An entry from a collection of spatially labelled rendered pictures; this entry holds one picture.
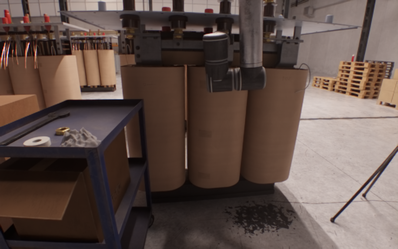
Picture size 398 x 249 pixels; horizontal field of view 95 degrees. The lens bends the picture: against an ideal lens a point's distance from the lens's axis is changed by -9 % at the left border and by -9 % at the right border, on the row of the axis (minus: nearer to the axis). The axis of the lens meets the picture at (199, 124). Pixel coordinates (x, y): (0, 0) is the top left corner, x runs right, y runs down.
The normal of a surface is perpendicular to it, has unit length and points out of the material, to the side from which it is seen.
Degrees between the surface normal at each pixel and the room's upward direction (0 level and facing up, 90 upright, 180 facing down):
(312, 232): 0
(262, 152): 90
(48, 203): 26
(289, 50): 90
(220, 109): 90
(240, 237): 0
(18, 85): 90
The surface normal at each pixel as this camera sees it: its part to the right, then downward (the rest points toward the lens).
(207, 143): -0.11, 0.33
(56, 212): 0.03, -0.70
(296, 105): 0.28, 0.32
